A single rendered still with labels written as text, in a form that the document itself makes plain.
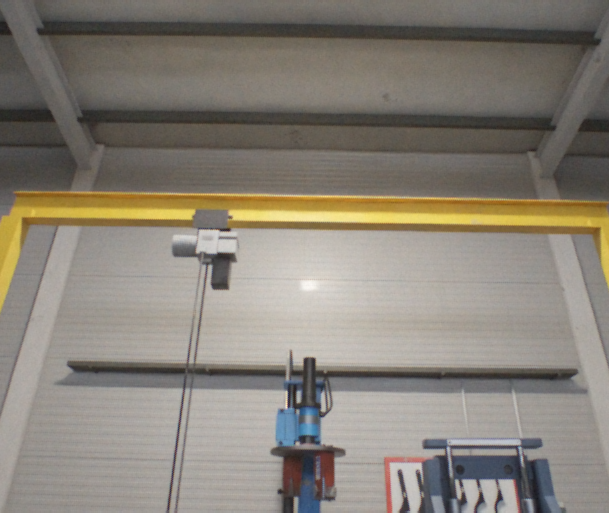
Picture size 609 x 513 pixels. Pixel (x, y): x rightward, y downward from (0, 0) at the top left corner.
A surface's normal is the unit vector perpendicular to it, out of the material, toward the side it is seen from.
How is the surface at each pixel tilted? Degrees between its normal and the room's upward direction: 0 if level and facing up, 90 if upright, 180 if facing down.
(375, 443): 90
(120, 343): 90
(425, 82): 173
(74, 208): 90
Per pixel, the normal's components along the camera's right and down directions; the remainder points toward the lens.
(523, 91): -0.01, 0.81
